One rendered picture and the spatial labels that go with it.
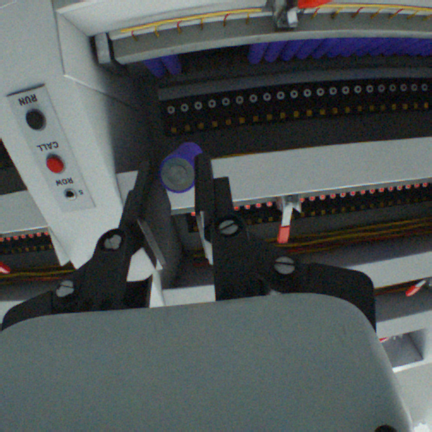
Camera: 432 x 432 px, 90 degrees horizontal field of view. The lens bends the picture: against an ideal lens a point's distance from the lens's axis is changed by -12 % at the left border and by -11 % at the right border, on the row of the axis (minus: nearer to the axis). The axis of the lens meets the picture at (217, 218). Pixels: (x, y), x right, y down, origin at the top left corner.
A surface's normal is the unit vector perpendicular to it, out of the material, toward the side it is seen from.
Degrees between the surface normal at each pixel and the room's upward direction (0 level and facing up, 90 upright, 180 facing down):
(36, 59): 90
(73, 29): 90
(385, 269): 109
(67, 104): 90
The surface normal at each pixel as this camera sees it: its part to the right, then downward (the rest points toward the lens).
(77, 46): 0.99, -0.13
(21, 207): 0.00, 0.27
